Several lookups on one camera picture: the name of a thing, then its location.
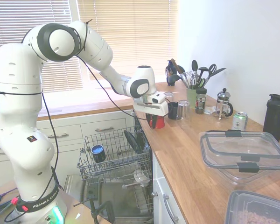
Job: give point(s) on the white ceramic bowl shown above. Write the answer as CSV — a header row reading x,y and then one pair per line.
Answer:
x,y
140,176

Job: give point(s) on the round silver cabinet knob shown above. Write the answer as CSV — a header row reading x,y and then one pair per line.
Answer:
x,y
154,194

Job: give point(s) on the stainless steel dishwasher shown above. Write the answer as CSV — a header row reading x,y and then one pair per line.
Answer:
x,y
121,203

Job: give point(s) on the white paper packet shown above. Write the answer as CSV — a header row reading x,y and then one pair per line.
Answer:
x,y
210,110

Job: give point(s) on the pale green utensil holder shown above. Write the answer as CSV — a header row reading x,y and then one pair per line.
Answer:
x,y
191,98

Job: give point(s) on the glass french press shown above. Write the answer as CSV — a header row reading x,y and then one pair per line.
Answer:
x,y
222,102

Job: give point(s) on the clear container with clip lid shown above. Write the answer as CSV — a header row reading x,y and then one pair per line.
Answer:
x,y
242,163

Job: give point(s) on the white drawer cabinet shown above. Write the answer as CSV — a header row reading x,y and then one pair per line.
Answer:
x,y
84,126

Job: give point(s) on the navy mug with white rim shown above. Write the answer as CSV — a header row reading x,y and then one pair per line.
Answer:
x,y
98,155

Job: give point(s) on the wooden spatula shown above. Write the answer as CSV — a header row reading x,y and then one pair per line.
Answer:
x,y
175,64

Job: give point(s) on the tall clear glass tumbler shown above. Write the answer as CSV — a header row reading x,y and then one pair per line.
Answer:
x,y
183,109

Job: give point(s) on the narrow window blind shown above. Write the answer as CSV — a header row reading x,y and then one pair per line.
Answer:
x,y
135,35

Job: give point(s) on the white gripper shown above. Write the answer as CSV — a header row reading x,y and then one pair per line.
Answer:
x,y
151,109

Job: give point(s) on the spice jar with dark lid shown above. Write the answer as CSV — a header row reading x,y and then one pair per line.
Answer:
x,y
201,101

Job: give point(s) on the red speckled enamel mug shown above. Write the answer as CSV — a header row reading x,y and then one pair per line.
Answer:
x,y
161,122

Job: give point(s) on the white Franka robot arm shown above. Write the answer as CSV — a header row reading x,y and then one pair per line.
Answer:
x,y
18,93

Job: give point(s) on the dark navy mug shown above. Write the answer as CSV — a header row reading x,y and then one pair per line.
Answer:
x,y
173,110

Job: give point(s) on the wide window blind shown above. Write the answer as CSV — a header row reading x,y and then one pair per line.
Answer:
x,y
14,21

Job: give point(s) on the black shaker bottle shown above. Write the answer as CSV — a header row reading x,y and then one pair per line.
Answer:
x,y
274,116

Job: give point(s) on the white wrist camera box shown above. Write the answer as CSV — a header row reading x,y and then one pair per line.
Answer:
x,y
158,97

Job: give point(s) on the black ladle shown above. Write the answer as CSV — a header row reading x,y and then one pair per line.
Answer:
x,y
175,78

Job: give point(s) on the blue ceramic vase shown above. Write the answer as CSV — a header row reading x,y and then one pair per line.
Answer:
x,y
170,70

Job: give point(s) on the black flat spatula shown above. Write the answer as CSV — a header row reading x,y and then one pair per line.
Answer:
x,y
218,71

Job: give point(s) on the short clear glass tumbler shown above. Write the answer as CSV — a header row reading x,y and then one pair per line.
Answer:
x,y
170,95

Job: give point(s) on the black round spoon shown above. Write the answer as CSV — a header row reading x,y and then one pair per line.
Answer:
x,y
180,69

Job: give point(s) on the black camera stand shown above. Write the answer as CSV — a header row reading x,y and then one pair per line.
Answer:
x,y
93,212

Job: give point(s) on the grey plastic food container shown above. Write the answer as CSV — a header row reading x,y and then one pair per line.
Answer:
x,y
247,205

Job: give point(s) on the white under-counter cabinet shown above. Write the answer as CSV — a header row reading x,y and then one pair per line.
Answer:
x,y
161,186

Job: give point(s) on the white green drink can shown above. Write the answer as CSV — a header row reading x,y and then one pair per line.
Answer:
x,y
240,121

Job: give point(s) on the black oval spoon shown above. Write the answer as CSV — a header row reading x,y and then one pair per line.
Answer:
x,y
194,65

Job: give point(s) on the metal whisk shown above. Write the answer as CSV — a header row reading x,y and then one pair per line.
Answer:
x,y
189,79

